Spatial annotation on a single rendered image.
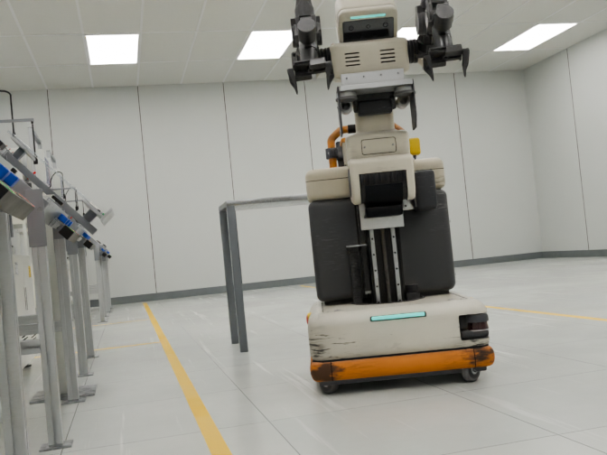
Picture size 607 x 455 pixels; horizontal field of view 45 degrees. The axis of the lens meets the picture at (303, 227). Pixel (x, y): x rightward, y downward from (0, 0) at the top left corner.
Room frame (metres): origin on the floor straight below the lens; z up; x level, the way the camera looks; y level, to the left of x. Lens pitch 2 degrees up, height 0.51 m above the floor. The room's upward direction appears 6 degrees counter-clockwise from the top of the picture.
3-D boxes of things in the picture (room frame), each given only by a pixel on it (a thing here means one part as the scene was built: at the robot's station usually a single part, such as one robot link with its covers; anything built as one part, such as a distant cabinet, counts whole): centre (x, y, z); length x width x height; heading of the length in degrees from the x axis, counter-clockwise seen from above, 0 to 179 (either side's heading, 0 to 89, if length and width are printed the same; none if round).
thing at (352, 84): (2.54, -0.29, 0.99); 0.28 x 0.16 x 0.22; 89
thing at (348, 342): (2.83, -0.29, 0.16); 0.67 x 0.64 x 0.25; 179
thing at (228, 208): (4.15, 0.09, 0.40); 0.70 x 0.45 x 0.80; 102
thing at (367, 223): (2.66, -0.35, 0.68); 0.28 x 0.27 x 0.25; 89
